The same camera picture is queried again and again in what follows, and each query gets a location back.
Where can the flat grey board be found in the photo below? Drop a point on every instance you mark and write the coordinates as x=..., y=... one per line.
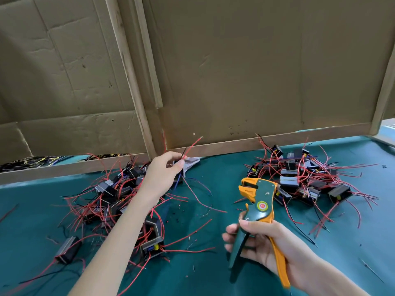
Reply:
x=386, y=133

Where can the crumpled grey plastic bag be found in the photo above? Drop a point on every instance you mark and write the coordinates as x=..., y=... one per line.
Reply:
x=188, y=163

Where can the person's left forearm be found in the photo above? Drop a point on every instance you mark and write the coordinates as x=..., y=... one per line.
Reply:
x=111, y=255

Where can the smooth brown cardboard panel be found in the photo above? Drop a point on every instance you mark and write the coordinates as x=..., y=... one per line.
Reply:
x=271, y=58

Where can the wide wooden post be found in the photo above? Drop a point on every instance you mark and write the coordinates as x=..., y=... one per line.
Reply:
x=131, y=70

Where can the wooden corner post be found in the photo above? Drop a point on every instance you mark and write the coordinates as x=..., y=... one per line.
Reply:
x=382, y=98

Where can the person's right forearm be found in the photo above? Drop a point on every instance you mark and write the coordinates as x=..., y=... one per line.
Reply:
x=330, y=280

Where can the person's left hand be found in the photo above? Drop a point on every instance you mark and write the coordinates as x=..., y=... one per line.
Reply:
x=159, y=175

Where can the person's right hand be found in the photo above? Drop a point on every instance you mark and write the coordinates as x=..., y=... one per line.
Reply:
x=278, y=246

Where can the thin wooden strip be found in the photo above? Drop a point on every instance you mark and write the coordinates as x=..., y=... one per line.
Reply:
x=149, y=52

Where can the creased brown cardboard panel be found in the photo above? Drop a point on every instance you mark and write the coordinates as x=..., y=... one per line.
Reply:
x=55, y=64

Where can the long wooden bottom rail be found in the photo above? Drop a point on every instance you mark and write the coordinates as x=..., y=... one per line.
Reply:
x=271, y=140

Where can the short wooden bottom rail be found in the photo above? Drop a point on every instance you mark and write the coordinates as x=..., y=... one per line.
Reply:
x=62, y=171

